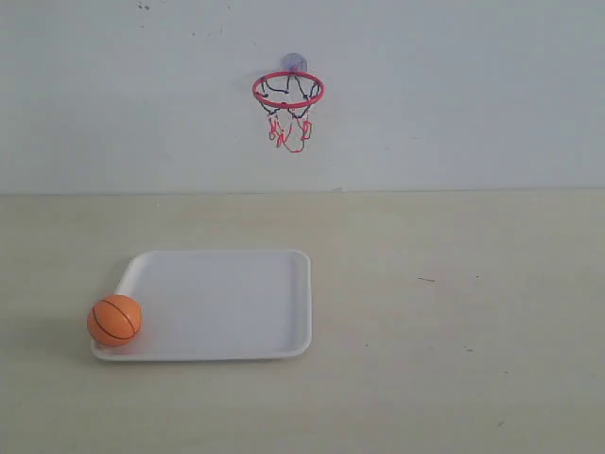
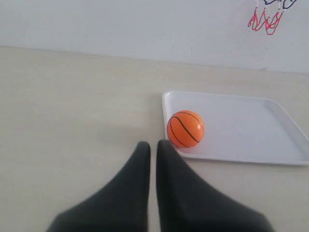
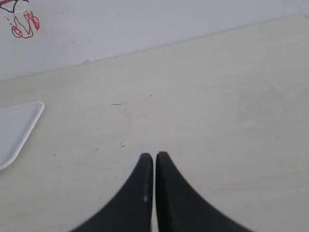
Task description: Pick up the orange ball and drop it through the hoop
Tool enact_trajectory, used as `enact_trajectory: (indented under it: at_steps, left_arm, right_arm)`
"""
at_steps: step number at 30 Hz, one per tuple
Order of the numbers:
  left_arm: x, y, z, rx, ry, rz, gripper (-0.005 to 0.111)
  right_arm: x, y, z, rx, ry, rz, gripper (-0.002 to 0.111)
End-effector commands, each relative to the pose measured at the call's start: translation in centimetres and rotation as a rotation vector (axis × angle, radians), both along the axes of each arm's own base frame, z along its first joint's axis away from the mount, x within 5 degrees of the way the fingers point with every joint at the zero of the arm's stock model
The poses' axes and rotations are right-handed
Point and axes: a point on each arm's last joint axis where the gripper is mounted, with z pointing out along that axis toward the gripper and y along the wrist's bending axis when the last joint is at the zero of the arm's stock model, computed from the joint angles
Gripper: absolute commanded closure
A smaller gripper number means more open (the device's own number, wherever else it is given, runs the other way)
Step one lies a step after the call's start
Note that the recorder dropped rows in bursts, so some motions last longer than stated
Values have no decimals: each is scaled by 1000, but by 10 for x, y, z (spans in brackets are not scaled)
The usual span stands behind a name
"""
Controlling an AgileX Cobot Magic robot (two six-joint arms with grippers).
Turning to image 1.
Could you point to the red white blue net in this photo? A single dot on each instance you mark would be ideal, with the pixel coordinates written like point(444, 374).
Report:
point(289, 128)

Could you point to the clear suction cup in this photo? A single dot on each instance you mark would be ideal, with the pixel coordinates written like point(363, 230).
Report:
point(293, 62)

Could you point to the small orange basketball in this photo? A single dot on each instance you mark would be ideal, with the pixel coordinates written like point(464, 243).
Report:
point(115, 321)

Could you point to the white plastic tray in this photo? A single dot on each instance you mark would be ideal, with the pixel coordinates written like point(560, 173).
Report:
point(217, 305)

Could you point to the red mini hoop rim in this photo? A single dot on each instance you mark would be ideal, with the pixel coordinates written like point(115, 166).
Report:
point(288, 90)

